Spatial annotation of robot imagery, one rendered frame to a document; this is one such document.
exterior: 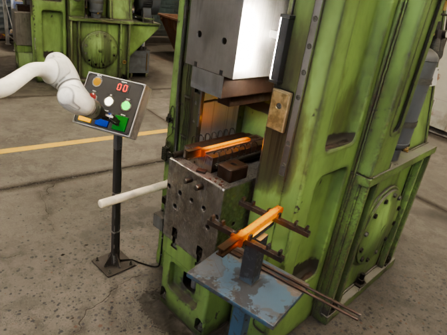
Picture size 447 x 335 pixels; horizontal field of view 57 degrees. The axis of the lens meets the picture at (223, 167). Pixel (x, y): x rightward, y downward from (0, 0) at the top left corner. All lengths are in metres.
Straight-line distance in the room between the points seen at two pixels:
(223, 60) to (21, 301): 1.70
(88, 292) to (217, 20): 1.67
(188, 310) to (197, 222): 0.55
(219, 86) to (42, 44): 4.96
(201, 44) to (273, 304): 1.10
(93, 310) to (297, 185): 1.34
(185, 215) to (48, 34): 4.92
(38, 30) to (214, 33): 4.90
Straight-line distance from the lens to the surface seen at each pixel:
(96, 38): 6.59
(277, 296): 1.64
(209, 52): 1.80
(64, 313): 2.49
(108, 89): 2.22
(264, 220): 1.54
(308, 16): 1.66
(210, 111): 2.14
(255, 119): 2.29
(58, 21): 6.58
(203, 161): 1.92
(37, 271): 2.77
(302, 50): 1.67
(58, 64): 1.83
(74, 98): 1.73
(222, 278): 1.66
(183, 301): 2.32
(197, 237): 2.01
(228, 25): 1.72
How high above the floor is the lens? 1.74
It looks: 25 degrees down
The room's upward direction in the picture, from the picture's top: 8 degrees clockwise
